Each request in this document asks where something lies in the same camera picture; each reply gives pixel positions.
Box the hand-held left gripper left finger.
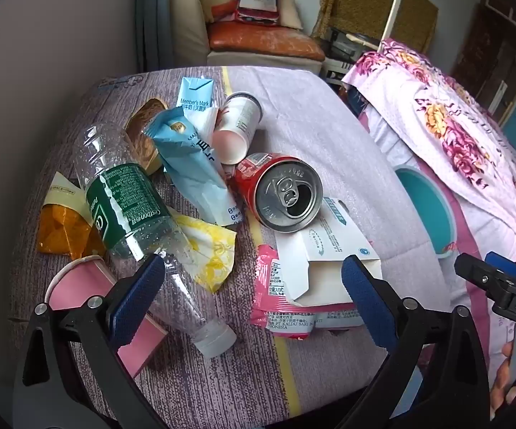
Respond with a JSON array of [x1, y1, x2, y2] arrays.
[[12, 254, 169, 429]]

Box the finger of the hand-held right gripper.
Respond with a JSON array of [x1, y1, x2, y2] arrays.
[[485, 251, 516, 284], [454, 254, 516, 318]]

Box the white wooden rod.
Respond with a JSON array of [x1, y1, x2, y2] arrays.
[[347, 0, 406, 52]]

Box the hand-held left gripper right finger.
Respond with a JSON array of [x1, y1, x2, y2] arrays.
[[340, 254, 493, 429]]

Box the orange seat cushion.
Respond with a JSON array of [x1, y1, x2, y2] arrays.
[[207, 20, 325, 61]]

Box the teal round bin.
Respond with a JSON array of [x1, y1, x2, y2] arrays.
[[394, 165, 458, 261]]

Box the cream sofa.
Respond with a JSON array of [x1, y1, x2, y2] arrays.
[[169, 0, 325, 77]]

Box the grey metal frame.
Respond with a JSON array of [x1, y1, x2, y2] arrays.
[[135, 0, 172, 72]]

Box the beige paper packet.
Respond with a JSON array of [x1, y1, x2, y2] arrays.
[[44, 171, 91, 228]]

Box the brown round snack pack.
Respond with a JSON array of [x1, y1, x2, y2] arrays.
[[125, 98, 169, 176]]

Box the pink paper cup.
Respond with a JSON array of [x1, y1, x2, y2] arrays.
[[44, 255, 169, 378]]

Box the mauve pink quilt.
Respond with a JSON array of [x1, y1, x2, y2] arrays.
[[358, 107, 500, 322]]

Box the white yogurt cup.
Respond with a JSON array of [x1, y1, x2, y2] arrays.
[[212, 92, 263, 164]]

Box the clear plastic bottle green label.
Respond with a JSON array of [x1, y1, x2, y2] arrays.
[[74, 122, 237, 359]]

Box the black electronic device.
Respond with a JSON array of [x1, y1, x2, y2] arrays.
[[323, 27, 377, 83]]

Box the orange foil wrapper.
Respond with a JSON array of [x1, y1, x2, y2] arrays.
[[38, 203, 107, 261]]

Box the yellow white wrapper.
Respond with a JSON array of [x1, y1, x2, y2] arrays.
[[175, 214, 237, 294]]

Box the red soda can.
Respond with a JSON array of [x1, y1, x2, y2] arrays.
[[233, 153, 324, 233]]

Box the pink floral bedsheet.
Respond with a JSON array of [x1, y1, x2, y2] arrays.
[[340, 38, 516, 421]]

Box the yellow brown patterned cloth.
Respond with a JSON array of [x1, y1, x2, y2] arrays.
[[311, 0, 439, 54]]

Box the white cardboard box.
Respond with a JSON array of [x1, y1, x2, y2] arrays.
[[275, 197, 383, 314]]

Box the light blue milk carton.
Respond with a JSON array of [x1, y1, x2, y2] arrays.
[[176, 76, 216, 119]]

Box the dark wooden door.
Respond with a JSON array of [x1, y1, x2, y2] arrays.
[[452, 0, 516, 123]]

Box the pink snack packet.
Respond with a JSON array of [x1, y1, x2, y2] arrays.
[[250, 244, 368, 340]]

